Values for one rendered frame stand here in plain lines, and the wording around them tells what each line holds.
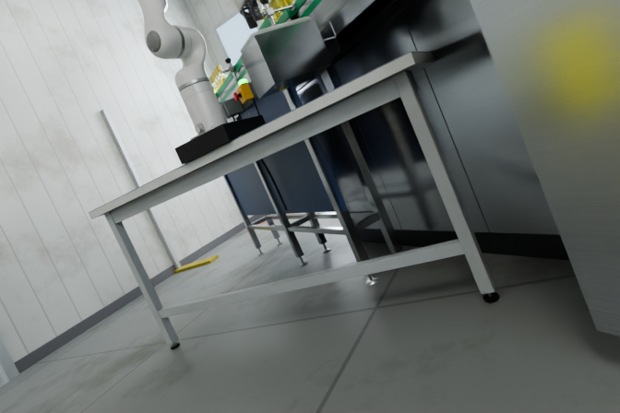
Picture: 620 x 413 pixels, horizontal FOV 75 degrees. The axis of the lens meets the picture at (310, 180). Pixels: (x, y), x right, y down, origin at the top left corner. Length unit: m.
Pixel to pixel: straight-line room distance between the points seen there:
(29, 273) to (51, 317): 0.36
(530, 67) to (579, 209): 0.26
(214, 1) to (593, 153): 5.37
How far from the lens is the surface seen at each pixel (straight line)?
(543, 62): 0.76
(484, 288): 1.32
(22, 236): 3.70
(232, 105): 2.15
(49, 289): 3.70
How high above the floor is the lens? 0.64
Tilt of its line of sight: 5 degrees down
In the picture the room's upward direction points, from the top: 24 degrees counter-clockwise
